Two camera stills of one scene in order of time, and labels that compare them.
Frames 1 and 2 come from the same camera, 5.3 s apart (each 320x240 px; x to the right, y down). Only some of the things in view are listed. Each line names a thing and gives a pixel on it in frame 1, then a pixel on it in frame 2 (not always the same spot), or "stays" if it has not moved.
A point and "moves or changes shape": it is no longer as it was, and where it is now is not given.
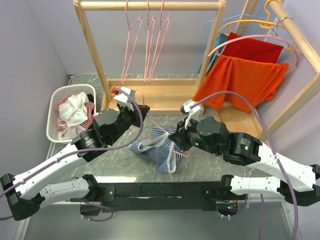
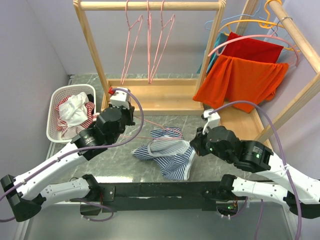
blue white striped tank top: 166,155 moves or changes shape
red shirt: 253,47 stays
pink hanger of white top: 148,80 to 151,80
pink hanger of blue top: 187,155 moves or changes shape
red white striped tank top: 68,132 stays
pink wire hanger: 127,2 stays
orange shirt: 255,80 stays
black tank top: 90,97 stays
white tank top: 74,111 stays
